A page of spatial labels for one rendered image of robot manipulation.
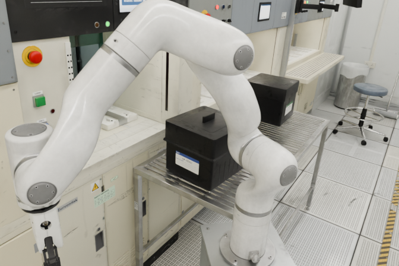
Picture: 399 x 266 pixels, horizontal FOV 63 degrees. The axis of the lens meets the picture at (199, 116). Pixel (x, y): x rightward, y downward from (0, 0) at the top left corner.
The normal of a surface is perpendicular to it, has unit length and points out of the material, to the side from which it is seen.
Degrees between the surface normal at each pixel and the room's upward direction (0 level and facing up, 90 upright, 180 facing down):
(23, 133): 6
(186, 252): 0
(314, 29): 90
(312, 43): 90
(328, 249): 0
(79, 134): 60
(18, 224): 90
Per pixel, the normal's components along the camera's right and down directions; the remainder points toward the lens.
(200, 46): -0.14, 0.19
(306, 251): 0.06, -0.92
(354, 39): -0.56, 0.29
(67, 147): 0.62, -0.11
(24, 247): 0.82, 0.26
